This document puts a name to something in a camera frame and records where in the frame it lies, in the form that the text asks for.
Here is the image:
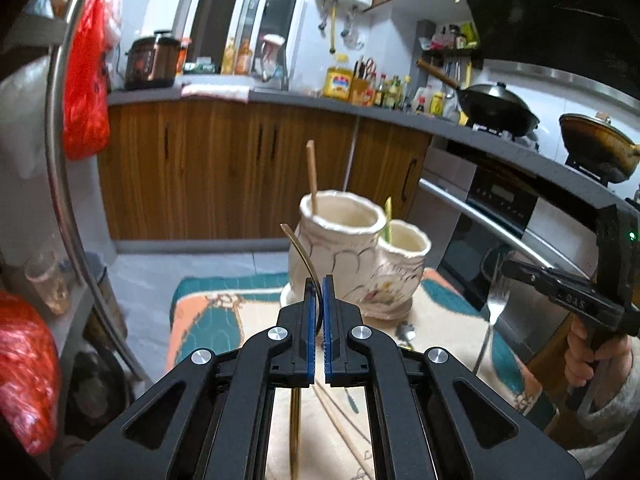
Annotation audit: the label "wooden chopstick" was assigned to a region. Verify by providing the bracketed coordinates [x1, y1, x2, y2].
[306, 140, 318, 216]
[312, 382, 375, 479]

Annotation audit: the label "brown frying pan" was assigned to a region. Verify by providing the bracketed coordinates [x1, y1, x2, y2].
[559, 114, 639, 186]

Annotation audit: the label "red plastic bag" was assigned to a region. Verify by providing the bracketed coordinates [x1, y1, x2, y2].
[0, 290, 62, 456]
[63, 0, 122, 160]

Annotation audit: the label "knife block with utensils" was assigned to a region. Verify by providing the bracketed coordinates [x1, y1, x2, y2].
[348, 56, 376, 107]

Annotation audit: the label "wooden chopstick on mat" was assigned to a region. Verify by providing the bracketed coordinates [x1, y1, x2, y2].
[312, 382, 375, 479]

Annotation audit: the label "wooden base cabinets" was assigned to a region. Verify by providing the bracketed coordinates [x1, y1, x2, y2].
[99, 100, 432, 242]

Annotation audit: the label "glass cup on rack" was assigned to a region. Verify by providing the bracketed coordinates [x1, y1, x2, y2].
[24, 249, 72, 315]

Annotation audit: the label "right forearm grey sleeve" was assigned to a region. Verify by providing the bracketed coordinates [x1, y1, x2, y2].
[570, 338, 639, 479]

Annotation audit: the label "black wok with lid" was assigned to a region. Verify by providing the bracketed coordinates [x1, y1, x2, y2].
[416, 60, 539, 138]

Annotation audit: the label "silver metal fork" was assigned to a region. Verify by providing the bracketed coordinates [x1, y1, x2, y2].
[473, 252, 510, 375]

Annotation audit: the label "metal storage rack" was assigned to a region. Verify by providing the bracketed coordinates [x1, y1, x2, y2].
[1, 0, 151, 472]

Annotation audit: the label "black range hood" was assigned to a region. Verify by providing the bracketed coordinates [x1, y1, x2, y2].
[466, 0, 639, 98]

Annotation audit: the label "right hand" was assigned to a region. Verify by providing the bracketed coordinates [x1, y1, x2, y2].
[564, 316, 632, 392]

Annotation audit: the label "white cloth on counter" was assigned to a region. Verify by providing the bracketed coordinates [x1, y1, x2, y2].
[181, 84, 252, 104]

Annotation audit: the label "red plastic bag lower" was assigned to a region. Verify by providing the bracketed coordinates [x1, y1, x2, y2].
[0, 290, 62, 456]

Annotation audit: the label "red plastic bag upper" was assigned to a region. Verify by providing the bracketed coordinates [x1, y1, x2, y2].
[63, 0, 122, 160]

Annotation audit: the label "built-in oven steel handle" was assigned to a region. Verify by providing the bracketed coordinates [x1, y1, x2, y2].
[408, 148, 598, 312]

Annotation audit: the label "yellow cooking oil bottle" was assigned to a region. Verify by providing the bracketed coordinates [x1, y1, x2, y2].
[322, 53, 352, 101]

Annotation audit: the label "printed table mat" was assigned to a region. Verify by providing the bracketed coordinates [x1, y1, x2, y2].
[167, 269, 558, 479]

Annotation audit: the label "gold metal utensil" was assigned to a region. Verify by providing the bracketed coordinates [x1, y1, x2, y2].
[278, 222, 324, 480]

